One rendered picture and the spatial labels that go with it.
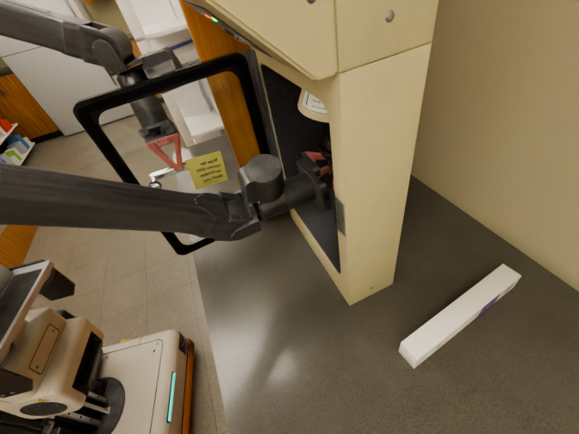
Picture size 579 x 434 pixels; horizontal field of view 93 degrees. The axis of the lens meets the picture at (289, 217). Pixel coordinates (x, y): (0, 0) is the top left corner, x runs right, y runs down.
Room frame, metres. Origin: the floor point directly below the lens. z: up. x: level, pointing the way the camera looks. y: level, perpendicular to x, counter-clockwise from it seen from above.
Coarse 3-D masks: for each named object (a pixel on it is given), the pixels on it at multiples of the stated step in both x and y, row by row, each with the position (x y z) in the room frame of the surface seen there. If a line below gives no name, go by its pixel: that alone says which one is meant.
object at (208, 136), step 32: (160, 96) 0.53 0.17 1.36; (192, 96) 0.54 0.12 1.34; (224, 96) 0.56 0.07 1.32; (128, 128) 0.51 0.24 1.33; (160, 128) 0.52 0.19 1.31; (192, 128) 0.54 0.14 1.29; (224, 128) 0.55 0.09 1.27; (128, 160) 0.50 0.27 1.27; (160, 160) 0.51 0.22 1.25; (192, 160) 0.53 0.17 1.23; (224, 160) 0.55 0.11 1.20; (192, 192) 0.52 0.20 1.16
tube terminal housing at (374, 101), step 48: (336, 0) 0.28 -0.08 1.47; (384, 0) 0.29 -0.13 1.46; (432, 0) 0.30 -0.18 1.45; (384, 48) 0.29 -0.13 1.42; (336, 96) 0.29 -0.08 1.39; (384, 96) 0.29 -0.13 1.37; (336, 144) 0.29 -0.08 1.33; (384, 144) 0.29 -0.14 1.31; (336, 192) 0.30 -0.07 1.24; (384, 192) 0.29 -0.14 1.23; (384, 240) 0.30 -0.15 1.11
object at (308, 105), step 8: (304, 96) 0.43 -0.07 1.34; (312, 96) 0.41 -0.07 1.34; (304, 104) 0.42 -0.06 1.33; (312, 104) 0.40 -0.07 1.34; (320, 104) 0.39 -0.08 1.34; (304, 112) 0.41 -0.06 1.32; (312, 112) 0.40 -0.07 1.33; (320, 112) 0.39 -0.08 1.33; (320, 120) 0.38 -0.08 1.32; (328, 120) 0.37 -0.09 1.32
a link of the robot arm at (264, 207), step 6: (282, 198) 0.38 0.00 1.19; (258, 204) 0.36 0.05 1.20; (264, 204) 0.37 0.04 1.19; (270, 204) 0.37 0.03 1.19; (276, 204) 0.37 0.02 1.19; (282, 204) 0.37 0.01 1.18; (258, 210) 0.38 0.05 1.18; (264, 210) 0.37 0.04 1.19; (270, 210) 0.37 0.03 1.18; (276, 210) 0.37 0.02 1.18; (282, 210) 0.37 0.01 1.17; (264, 216) 0.36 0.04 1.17; (270, 216) 0.37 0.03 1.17
